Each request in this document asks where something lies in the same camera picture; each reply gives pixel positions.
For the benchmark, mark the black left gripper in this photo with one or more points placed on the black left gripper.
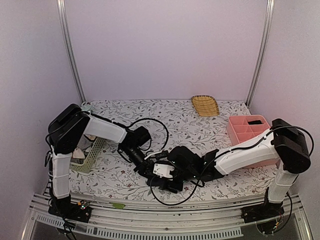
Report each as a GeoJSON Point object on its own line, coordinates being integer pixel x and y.
{"type": "Point", "coordinates": [145, 168]}

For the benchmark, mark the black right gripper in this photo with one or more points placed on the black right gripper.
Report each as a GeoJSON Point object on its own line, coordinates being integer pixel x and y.
{"type": "Point", "coordinates": [171, 187]}

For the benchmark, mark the beige garment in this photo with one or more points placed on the beige garment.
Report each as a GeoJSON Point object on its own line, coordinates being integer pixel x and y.
{"type": "Point", "coordinates": [90, 137]}

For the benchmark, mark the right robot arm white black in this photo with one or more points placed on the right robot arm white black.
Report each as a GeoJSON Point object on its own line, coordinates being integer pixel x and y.
{"type": "Point", "coordinates": [282, 141]}

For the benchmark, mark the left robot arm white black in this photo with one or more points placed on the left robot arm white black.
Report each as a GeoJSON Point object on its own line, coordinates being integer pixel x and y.
{"type": "Point", "coordinates": [66, 130]}

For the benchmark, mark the green tape piece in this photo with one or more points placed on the green tape piece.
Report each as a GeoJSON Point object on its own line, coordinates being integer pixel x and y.
{"type": "Point", "coordinates": [118, 205]}

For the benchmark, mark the cream perforated laundry basket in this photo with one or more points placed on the cream perforated laundry basket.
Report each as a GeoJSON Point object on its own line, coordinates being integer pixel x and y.
{"type": "Point", "coordinates": [85, 166]}

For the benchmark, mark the floral tablecloth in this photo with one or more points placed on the floral tablecloth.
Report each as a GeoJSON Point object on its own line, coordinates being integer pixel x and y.
{"type": "Point", "coordinates": [171, 123]}

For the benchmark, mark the yellow woven bamboo tray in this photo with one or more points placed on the yellow woven bamboo tray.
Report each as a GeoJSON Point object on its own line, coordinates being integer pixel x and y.
{"type": "Point", "coordinates": [205, 105]}

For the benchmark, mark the mint lidded glass jar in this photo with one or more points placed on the mint lidded glass jar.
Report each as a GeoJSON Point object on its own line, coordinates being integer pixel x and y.
{"type": "Point", "coordinates": [86, 106]}

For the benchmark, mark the pink divided organizer box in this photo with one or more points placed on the pink divided organizer box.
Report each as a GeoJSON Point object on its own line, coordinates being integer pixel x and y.
{"type": "Point", "coordinates": [241, 128]}

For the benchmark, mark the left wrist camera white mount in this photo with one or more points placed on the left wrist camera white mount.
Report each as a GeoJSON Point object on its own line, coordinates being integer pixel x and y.
{"type": "Point", "coordinates": [157, 155]}

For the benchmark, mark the aluminium front rail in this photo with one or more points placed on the aluminium front rail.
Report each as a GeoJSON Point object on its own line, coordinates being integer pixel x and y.
{"type": "Point", "coordinates": [196, 220]}

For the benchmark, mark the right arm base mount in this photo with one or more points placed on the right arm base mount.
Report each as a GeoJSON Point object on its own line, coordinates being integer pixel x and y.
{"type": "Point", "coordinates": [261, 211]}

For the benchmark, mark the left aluminium frame post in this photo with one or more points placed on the left aluminium frame post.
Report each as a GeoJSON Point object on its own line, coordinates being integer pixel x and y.
{"type": "Point", "coordinates": [62, 13]}

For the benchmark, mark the aluminium frame post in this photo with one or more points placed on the aluminium frame post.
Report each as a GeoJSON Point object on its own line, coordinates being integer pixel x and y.
{"type": "Point", "coordinates": [268, 18]}
{"type": "Point", "coordinates": [62, 13]}

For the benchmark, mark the right aluminium frame post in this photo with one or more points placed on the right aluminium frame post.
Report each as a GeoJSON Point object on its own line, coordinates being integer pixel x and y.
{"type": "Point", "coordinates": [268, 18]}

